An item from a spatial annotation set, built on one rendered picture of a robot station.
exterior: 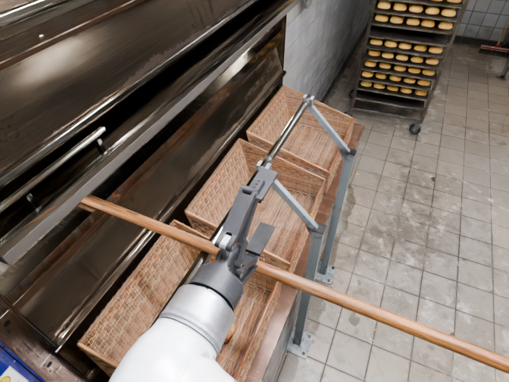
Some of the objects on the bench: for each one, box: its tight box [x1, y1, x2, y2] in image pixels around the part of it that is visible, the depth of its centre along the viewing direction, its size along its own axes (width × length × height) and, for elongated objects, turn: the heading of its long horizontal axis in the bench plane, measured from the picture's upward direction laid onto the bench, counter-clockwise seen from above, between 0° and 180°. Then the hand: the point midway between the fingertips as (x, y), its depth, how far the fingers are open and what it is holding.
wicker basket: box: [77, 219, 281, 382], centre depth 131 cm, size 49×56×28 cm
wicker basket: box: [246, 85, 355, 194], centre depth 210 cm, size 49×56×28 cm
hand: (266, 204), depth 64 cm, fingers open, 13 cm apart
